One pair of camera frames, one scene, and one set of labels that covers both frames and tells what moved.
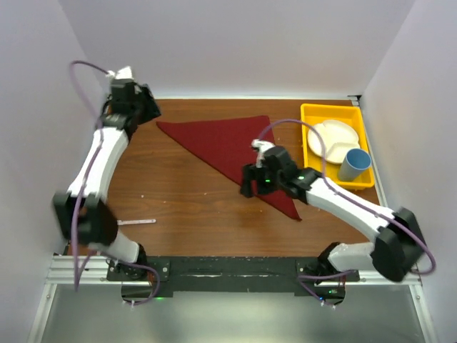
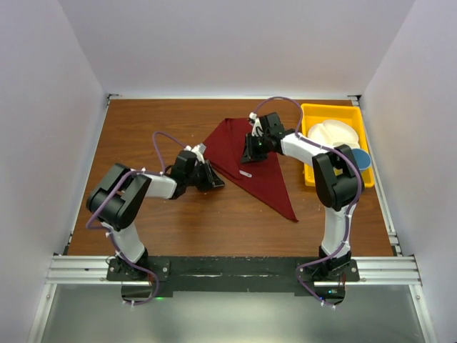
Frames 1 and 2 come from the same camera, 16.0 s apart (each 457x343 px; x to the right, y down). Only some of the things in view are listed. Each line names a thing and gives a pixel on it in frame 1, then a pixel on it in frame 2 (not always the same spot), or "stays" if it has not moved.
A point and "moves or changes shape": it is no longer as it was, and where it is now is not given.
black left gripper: [151, 108] -> [211, 179]
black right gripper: [250, 172] -> [249, 153]
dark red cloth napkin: [228, 141] moves or changes shape
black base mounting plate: [230, 274] stays
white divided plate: [339, 138] stays
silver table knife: [123, 222] moves or changes shape
